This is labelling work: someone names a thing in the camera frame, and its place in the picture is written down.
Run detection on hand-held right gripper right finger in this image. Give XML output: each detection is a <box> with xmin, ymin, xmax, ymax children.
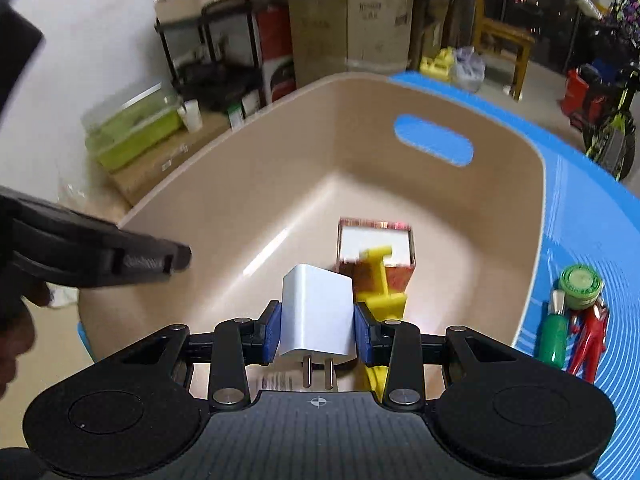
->
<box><xmin>353</xmin><ymin>301</ymin><xmax>540</xmax><ymax>409</ymax></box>

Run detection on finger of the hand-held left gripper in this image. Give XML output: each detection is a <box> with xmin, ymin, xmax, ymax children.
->
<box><xmin>0</xmin><ymin>187</ymin><xmax>193</xmax><ymax>291</ymax></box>
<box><xmin>0</xmin><ymin>0</ymin><xmax>46</xmax><ymax>128</ymax></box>

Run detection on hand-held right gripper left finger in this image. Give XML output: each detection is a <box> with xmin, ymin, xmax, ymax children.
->
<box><xmin>100</xmin><ymin>301</ymin><xmax>282</xmax><ymax>409</ymax></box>

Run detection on yellow plastic toy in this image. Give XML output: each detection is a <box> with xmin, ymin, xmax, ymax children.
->
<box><xmin>352</xmin><ymin>245</ymin><xmax>408</xmax><ymax>403</ymax></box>

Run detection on white charger plug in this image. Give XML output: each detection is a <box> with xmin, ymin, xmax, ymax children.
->
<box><xmin>277</xmin><ymin>263</ymin><xmax>358</xmax><ymax>391</ymax></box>

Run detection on red patterned small box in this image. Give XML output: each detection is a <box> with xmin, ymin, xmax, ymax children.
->
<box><xmin>336</xmin><ymin>216</ymin><xmax>417</xmax><ymax>306</ymax></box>

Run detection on beige plastic basket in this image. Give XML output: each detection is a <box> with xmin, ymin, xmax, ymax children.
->
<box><xmin>77</xmin><ymin>72</ymin><xmax>547</xmax><ymax>396</ymax></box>

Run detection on person's left hand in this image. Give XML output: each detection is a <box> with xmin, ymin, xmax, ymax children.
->
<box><xmin>0</xmin><ymin>262</ymin><xmax>53</xmax><ymax>397</ymax></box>

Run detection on flat cardboard box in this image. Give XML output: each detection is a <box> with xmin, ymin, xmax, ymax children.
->
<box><xmin>107</xmin><ymin>110</ymin><xmax>233</xmax><ymax>208</ymax></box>

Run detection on clear green storage box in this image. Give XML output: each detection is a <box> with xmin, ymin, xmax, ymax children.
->
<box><xmin>82</xmin><ymin>82</ymin><xmax>183</xmax><ymax>171</ymax></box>

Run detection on small white bottle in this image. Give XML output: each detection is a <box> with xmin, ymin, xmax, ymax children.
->
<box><xmin>182</xmin><ymin>100</ymin><xmax>203</xmax><ymax>133</ymax></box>

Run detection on cardboard box in cart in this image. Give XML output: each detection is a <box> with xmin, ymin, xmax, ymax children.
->
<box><xmin>154</xmin><ymin>0</ymin><xmax>251</xmax><ymax>21</ymax></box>

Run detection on small green bottle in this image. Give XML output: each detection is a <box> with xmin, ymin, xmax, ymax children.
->
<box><xmin>537</xmin><ymin>287</ymin><xmax>571</xmax><ymax>367</ymax></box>

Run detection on black metal cart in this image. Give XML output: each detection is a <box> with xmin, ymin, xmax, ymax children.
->
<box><xmin>152</xmin><ymin>0</ymin><xmax>266</xmax><ymax>111</ymax></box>

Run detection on small green white carton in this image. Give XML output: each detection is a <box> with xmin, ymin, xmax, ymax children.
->
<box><xmin>227</xmin><ymin>95</ymin><xmax>261</xmax><ymax>128</ymax></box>

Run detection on red toy figure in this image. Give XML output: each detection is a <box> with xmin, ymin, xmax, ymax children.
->
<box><xmin>567</xmin><ymin>297</ymin><xmax>611</xmax><ymax>378</ymax></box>

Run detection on blue silicone mat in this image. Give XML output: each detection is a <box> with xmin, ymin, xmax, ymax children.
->
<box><xmin>77</xmin><ymin>72</ymin><xmax>640</xmax><ymax>480</ymax></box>

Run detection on yellow plastic jugs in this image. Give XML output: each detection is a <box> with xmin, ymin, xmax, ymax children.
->
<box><xmin>419</xmin><ymin>46</ymin><xmax>458</xmax><ymax>81</ymax></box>

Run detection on translucent plastic bag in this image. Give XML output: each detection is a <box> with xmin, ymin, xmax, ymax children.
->
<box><xmin>450</xmin><ymin>46</ymin><xmax>487</xmax><ymax>92</ymax></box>

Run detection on large brown cardboard box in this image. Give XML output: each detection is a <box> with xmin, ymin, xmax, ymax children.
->
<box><xmin>287</xmin><ymin>0</ymin><xmax>416</xmax><ymax>88</ymax></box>

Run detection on narrow brown cardboard box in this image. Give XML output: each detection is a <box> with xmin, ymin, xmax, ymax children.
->
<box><xmin>415</xmin><ymin>0</ymin><xmax>451</xmax><ymax>61</ymax></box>

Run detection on black green bicycle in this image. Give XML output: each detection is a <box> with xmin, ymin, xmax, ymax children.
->
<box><xmin>570</xmin><ymin>0</ymin><xmax>640</xmax><ymax>181</ymax></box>

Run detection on red container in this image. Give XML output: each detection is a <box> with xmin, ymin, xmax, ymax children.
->
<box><xmin>562</xmin><ymin>67</ymin><xmax>608</xmax><ymax>121</ymax></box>

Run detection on wooden chair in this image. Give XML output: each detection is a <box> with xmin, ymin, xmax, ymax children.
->
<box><xmin>472</xmin><ymin>0</ymin><xmax>536</xmax><ymax>101</ymax></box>

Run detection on white rolled tube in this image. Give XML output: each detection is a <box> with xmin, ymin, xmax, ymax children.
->
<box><xmin>572</xmin><ymin>0</ymin><xmax>608</xmax><ymax>18</ymax></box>

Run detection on floral garment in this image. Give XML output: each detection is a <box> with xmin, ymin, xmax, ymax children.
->
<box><xmin>602</xmin><ymin>0</ymin><xmax>640</xmax><ymax>46</ymax></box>

